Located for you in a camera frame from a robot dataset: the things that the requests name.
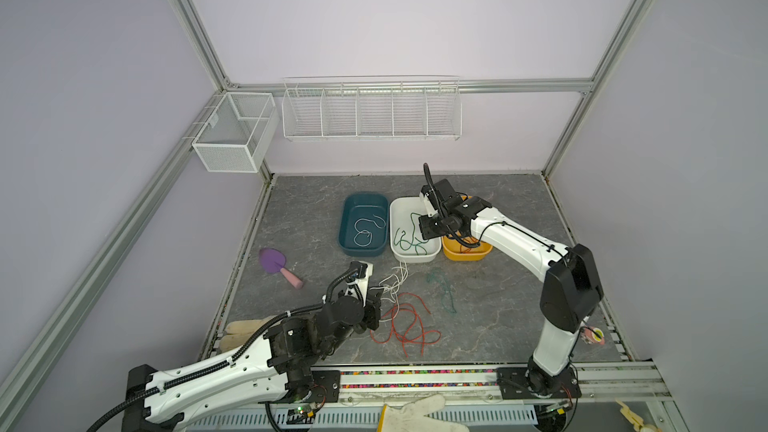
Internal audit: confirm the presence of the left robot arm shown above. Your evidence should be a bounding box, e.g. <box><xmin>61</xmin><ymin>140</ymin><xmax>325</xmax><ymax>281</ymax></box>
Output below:
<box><xmin>89</xmin><ymin>261</ymin><xmax>381</xmax><ymax>431</ymax></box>

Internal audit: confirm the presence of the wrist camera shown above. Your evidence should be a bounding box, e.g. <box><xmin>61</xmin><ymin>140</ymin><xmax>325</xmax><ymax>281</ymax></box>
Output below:
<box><xmin>346</xmin><ymin>261</ymin><xmax>374</xmax><ymax>302</ymax></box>
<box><xmin>419</xmin><ymin>185</ymin><xmax>436</xmax><ymax>215</ymax></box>

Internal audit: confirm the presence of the pink green small toy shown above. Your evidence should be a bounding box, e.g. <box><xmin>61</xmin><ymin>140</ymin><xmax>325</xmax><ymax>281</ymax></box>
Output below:
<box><xmin>581</xmin><ymin>326</ymin><xmax>606</xmax><ymax>345</ymax></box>

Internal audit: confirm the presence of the white glove yellow cuff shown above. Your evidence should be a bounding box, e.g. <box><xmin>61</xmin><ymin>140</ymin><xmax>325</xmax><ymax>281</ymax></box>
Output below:
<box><xmin>377</xmin><ymin>395</ymin><xmax>469</xmax><ymax>432</ymax></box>

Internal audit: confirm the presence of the teal plastic bin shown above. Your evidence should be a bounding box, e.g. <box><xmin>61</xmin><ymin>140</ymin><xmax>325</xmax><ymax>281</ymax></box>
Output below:
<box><xmin>338</xmin><ymin>192</ymin><xmax>389</xmax><ymax>257</ymax></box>

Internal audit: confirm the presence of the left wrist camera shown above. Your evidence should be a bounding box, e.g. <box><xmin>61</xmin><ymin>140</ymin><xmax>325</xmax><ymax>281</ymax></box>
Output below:
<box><xmin>346</xmin><ymin>261</ymin><xmax>374</xmax><ymax>302</ymax></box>

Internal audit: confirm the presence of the white mesh box basket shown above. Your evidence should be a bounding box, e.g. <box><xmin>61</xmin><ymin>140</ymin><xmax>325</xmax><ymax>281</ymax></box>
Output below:
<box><xmin>192</xmin><ymin>92</ymin><xmax>279</xmax><ymax>173</ymax></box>

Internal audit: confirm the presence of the white plastic bin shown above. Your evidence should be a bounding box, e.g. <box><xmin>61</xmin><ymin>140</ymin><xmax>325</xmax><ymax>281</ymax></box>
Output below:
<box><xmin>389</xmin><ymin>197</ymin><xmax>442</xmax><ymax>264</ymax></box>

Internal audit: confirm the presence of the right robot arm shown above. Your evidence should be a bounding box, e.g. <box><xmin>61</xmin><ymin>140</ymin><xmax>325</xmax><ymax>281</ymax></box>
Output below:
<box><xmin>418</xmin><ymin>164</ymin><xmax>604</xmax><ymax>398</ymax></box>

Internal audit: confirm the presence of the yellow plastic bin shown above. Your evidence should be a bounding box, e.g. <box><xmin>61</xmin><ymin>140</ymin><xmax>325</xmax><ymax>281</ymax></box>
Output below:
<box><xmin>441</xmin><ymin>232</ymin><xmax>493</xmax><ymax>262</ymax></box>

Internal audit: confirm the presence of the green cable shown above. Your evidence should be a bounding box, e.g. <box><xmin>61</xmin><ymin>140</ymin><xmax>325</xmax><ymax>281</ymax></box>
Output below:
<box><xmin>392</xmin><ymin>209</ymin><xmax>430</xmax><ymax>256</ymax></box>
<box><xmin>424</xmin><ymin>269</ymin><xmax>458</xmax><ymax>315</ymax></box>

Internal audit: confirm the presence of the purple pink scoop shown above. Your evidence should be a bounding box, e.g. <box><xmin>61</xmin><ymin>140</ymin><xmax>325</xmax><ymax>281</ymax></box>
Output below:
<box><xmin>258</xmin><ymin>248</ymin><xmax>304</xmax><ymax>289</ymax></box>

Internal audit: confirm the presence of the white wire wall basket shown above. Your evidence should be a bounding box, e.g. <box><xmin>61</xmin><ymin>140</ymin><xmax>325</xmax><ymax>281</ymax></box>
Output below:
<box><xmin>282</xmin><ymin>79</ymin><xmax>463</xmax><ymax>141</ymax></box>

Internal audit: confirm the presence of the white cable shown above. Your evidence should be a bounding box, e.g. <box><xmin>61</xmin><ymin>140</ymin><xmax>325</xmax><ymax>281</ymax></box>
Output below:
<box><xmin>352</xmin><ymin>214</ymin><xmax>388</xmax><ymax>248</ymax></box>

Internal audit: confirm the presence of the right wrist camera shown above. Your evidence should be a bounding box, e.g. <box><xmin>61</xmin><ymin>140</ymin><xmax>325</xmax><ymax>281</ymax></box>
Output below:
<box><xmin>419</xmin><ymin>185</ymin><xmax>436</xmax><ymax>215</ymax></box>

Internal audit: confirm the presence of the beige work glove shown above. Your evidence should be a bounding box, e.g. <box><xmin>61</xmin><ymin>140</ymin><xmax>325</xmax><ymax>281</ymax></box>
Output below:
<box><xmin>218</xmin><ymin>316</ymin><xmax>273</xmax><ymax>353</ymax></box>

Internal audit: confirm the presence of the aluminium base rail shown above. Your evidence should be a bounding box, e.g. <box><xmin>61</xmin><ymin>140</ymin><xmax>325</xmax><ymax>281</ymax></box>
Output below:
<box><xmin>179</xmin><ymin>361</ymin><xmax>670</xmax><ymax>412</ymax></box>

